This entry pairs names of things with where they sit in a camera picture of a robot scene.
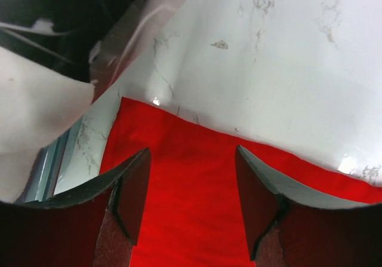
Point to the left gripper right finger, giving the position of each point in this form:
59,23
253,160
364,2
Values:
290,224

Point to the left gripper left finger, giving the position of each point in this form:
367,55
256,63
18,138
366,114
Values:
94,224

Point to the red t shirt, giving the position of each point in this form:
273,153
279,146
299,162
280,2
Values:
193,213

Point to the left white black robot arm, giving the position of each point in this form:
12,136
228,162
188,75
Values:
36,105

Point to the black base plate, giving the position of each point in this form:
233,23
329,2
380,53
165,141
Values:
59,34

